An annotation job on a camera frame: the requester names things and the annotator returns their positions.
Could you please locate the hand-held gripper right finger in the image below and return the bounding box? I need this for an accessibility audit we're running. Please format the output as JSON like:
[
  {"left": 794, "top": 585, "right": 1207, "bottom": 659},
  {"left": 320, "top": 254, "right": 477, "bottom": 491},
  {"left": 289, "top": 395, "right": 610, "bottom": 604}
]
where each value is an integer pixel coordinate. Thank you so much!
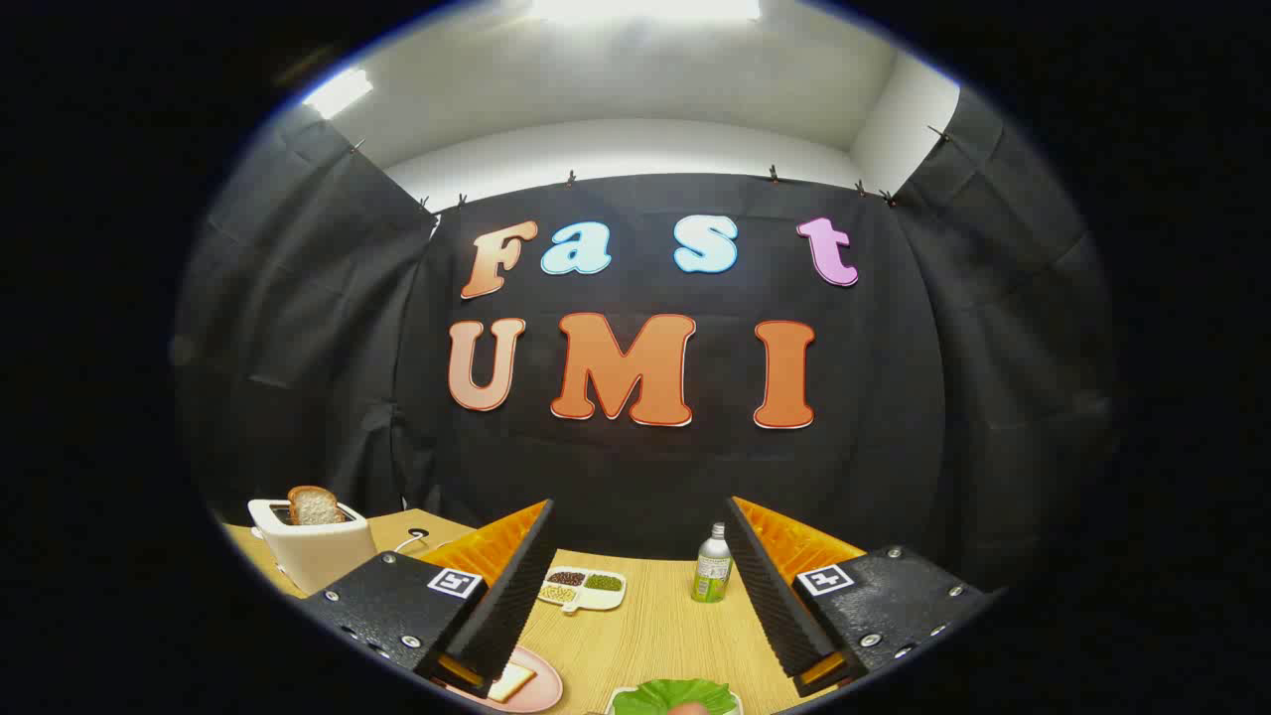
[{"left": 723, "top": 496, "right": 997, "bottom": 698}]

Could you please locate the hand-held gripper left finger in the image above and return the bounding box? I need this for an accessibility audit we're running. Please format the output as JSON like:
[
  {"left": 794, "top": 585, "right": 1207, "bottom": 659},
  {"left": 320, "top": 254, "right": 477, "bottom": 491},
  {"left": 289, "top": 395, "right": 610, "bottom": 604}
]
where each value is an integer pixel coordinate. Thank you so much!
[{"left": 301, "top": 499, "right": 557, "bottom": 699}]

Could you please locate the green lettuce leaf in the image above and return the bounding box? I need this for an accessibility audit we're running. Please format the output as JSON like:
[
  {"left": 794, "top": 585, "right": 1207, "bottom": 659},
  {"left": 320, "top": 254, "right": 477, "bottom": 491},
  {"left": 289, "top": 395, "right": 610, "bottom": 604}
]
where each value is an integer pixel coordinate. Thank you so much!
[{"left": 613, "top": 679, "right": 739, "bottom": 715}]

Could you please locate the brown crust bread slice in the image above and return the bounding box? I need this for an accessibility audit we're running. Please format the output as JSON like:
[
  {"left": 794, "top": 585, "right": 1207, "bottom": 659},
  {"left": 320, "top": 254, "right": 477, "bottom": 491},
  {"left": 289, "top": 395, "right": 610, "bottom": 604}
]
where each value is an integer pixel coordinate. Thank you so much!
[{"left": 288, "top": 486, "right": 347, "bottom": 526}]

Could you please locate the silver green bottle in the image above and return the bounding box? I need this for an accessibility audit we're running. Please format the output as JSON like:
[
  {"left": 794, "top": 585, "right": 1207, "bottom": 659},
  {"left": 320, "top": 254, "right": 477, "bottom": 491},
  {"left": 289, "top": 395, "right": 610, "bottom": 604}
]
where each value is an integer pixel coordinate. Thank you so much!
[{"left": 692, "top": 523, "right": 734, "bottom": 604}]

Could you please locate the white divided dish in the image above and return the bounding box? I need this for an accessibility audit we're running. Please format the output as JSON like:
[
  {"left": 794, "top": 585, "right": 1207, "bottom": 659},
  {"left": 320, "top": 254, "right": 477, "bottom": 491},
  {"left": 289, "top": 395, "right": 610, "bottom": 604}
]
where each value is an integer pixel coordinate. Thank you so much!
[{"left": 537, "top": 566, "right": 628, "bottom": 615}]

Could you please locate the square white bread slice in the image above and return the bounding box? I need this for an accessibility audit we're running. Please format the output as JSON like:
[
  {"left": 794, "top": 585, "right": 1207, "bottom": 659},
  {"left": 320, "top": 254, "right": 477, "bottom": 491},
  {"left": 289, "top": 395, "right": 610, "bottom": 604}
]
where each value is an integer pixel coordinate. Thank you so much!
[{"left": 487, "top": 662, "right": 537, "bottom": 703}]

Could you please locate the pink plate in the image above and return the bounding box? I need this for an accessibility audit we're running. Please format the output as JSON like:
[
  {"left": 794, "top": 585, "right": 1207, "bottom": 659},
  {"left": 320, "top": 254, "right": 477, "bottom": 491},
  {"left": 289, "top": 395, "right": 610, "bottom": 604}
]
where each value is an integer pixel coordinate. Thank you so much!
[{"left": 442, "top": 645, "right": 564, "bottom": 714}]

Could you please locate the white square plate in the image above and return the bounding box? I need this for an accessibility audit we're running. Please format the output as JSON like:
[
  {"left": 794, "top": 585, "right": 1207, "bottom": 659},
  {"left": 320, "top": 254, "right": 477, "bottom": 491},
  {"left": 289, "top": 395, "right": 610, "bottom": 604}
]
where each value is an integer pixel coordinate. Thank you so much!
[{"left": 606, "top": 685, "right": 744, "bottom": 715}]

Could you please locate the black backdrop cloth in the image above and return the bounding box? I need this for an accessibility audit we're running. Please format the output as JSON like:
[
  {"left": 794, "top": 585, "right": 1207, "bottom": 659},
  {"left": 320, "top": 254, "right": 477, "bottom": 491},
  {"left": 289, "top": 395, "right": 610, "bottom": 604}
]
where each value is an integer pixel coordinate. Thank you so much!
[{"left": 174, "top": 87, "right": 1118, "bottom": 597}]

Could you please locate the white toaster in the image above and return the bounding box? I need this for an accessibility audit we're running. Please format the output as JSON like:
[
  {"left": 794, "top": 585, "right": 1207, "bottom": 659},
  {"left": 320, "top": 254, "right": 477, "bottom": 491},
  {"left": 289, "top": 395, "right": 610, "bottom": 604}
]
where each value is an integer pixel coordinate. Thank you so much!
[{"left": 247, "top": 497, "right": 378, "bottom": 597}]

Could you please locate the ceiling light panel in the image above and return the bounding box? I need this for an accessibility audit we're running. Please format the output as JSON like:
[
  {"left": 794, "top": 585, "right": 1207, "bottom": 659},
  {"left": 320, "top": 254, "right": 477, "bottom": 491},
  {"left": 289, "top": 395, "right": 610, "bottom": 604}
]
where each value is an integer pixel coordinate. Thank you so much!
[{"left": 303, "top": 68, "right": 374, "bottom": 120}]

